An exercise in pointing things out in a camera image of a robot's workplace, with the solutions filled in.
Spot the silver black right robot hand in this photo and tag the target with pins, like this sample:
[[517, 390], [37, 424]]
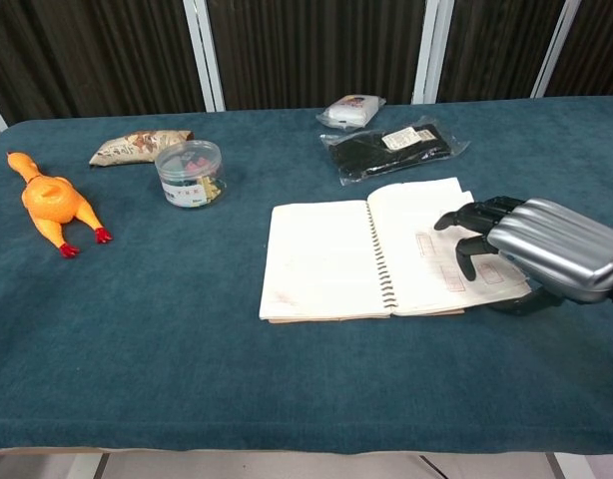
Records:
[[551, 244]]

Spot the spiral notebook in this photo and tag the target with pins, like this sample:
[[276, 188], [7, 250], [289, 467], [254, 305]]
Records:
[[381, 254]]

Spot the black fabric in clear bag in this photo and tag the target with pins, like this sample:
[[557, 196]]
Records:
[[386, 149]]

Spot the white packet in clear wrap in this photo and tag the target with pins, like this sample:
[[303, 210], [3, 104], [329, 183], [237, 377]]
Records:
[[350, 111]]

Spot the clear round plastic jar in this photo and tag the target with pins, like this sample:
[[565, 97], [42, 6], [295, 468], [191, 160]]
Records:
[[189, 173]]

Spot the teal table cloth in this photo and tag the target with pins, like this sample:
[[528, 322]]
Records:
[[186, 324]]

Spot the brown printed snack bag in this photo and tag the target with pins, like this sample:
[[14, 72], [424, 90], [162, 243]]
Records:
[[137, 146]]

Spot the orange rubber chicken toy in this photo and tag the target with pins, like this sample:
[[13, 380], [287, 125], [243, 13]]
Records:
[[54, 199]]

